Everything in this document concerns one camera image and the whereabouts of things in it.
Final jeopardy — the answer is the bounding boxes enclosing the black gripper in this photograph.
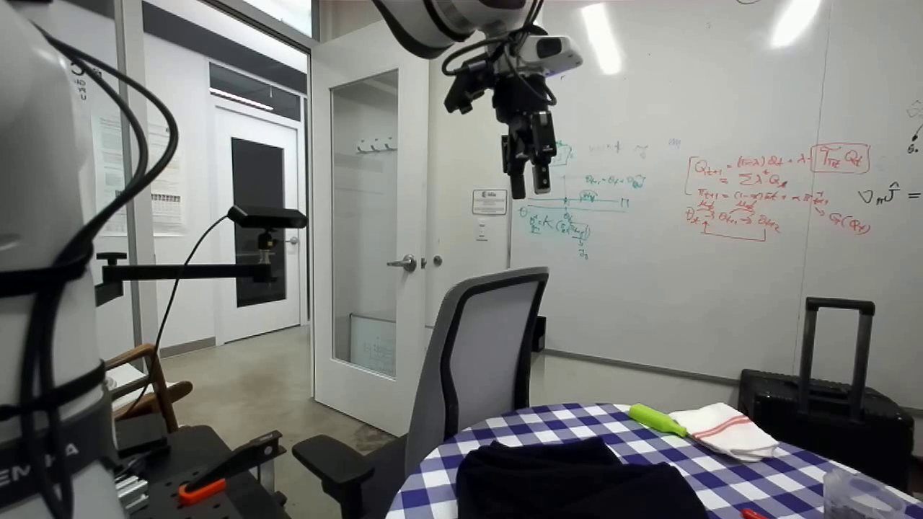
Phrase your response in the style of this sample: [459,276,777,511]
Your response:
[495,77,563,202]

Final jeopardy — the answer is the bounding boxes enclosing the black cloth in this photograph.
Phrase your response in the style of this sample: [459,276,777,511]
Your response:
[454,436,710,519]

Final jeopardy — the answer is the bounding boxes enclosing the grey mesh office chair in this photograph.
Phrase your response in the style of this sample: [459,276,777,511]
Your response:
[288,266,550,519]

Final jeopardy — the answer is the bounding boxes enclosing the wooden chair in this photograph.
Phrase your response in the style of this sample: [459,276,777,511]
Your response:
[102,344,197,436]

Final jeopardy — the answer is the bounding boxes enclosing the white glass door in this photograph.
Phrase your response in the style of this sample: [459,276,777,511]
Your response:
[309,39,433,437]

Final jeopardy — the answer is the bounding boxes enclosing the green plastic object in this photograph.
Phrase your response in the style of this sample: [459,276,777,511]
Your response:
[627,400,692,442]

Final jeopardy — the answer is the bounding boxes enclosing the white towel red stripes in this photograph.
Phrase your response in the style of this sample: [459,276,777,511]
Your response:
[669,400,784,463]

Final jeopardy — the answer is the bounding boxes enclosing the blue white checkered tablecloth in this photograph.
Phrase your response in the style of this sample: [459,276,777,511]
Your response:
[383,400,923,519]

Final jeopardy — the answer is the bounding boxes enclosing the black suitcase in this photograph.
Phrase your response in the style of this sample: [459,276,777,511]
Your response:
[735,293,917,489]

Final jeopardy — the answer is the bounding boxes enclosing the black cart orange clamps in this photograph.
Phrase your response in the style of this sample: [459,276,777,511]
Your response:
[113,423,291,519]

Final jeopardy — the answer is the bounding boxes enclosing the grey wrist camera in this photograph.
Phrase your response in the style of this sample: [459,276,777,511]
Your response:
[506,31,586,80]

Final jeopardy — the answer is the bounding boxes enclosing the black camera on stand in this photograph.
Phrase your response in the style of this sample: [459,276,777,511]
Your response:
[92,204,312,309]

